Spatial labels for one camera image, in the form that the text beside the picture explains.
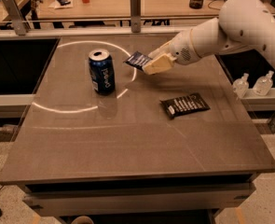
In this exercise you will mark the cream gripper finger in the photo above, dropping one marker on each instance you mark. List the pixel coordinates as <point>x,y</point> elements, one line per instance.
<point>164,50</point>
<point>162,63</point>

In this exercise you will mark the blue rxbar blueberry wrapper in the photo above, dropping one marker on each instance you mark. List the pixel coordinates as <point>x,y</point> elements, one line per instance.
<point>137,60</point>

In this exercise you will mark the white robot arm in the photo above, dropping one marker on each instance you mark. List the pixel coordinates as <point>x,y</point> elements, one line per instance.
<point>241,24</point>

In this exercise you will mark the black rxbar chocolate wrapper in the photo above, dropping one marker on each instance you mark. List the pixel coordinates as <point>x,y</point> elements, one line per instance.
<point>184,105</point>

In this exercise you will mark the blue pepsi can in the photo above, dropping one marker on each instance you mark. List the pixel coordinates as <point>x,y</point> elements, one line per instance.
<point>102,71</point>

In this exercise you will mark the black mesh pen cup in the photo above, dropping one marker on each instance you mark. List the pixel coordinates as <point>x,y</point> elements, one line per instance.
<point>196,4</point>

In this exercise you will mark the clear sanitizer bottle left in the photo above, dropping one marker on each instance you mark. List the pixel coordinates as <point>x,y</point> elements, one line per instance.
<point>241,85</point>

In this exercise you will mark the clear sanitizer bottle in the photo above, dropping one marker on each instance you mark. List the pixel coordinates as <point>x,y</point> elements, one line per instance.
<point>241,85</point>
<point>263,84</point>

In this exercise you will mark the clear sanitizer bottle right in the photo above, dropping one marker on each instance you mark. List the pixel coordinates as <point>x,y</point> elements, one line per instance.
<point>263,84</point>

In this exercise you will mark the grey counter drawer front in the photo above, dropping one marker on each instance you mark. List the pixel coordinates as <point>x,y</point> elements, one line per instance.
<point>139,200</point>

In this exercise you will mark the grey metal post middle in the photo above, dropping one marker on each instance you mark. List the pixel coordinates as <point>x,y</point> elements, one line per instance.
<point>135,16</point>

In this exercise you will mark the grey metal post left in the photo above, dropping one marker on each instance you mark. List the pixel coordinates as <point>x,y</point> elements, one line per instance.
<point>20,25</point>

